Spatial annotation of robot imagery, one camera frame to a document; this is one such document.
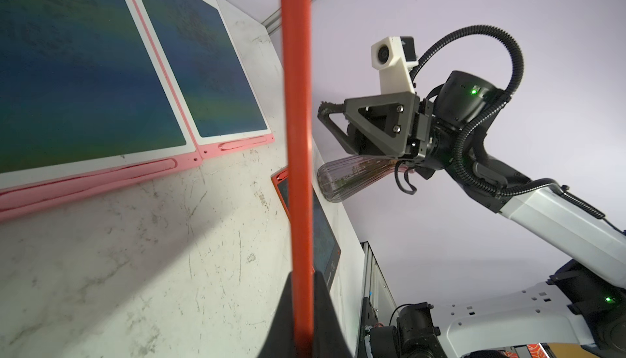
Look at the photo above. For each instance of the dark red tablet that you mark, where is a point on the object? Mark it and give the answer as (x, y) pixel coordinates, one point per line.
(296, 42)
(326, 250)

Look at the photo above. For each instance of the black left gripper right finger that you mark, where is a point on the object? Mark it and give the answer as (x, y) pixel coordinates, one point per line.
(328, 340)

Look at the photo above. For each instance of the dark red bottom tablet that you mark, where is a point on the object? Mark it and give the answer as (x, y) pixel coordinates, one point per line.
(326, 250)

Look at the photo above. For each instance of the purple glass vase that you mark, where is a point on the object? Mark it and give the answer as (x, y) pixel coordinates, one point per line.
(340, 179)

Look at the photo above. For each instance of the pink writing tablet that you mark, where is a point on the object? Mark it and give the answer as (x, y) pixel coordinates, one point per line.
(86, 103)
(204, 73)

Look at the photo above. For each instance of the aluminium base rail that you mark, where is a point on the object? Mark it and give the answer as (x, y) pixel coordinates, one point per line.
(377, 303)

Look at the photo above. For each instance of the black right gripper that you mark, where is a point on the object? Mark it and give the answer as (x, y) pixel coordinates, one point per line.
(381, 125)

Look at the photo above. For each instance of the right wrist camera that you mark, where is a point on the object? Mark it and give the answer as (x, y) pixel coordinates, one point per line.
(394, 57)

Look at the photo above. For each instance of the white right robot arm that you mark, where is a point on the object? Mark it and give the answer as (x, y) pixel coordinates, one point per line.
(502, 222)

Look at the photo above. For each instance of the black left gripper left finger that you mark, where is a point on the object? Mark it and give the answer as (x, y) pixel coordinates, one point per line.
(280, 340)

